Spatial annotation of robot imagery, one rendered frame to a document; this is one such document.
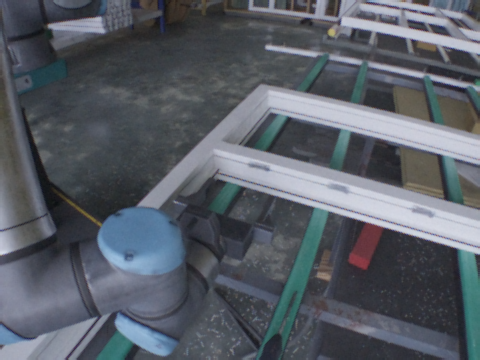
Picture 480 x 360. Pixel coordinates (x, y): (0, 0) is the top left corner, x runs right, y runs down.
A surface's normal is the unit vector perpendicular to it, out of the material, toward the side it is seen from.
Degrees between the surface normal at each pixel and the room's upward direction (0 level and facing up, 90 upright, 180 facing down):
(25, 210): 66
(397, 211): 90
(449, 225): 90
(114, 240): 5
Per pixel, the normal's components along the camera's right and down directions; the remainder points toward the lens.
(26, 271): 0.63, -0.03
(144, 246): 0.11, -0.81
